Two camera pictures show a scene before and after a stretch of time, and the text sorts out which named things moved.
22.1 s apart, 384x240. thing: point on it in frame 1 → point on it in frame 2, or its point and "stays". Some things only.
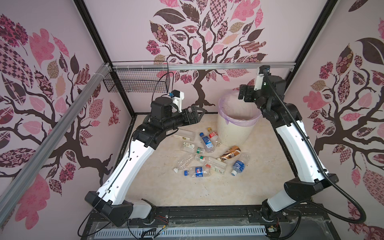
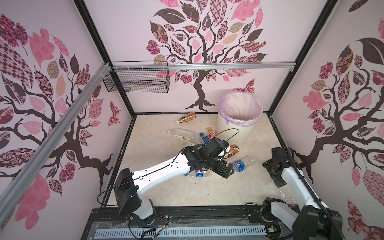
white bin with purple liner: (235, 119) stays
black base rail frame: (302, 224) stays
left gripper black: (195, 118) → (219, 170)
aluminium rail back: (202, 66) stays
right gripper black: (248, 90) → (268, 164)
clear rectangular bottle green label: (185, 134) stays
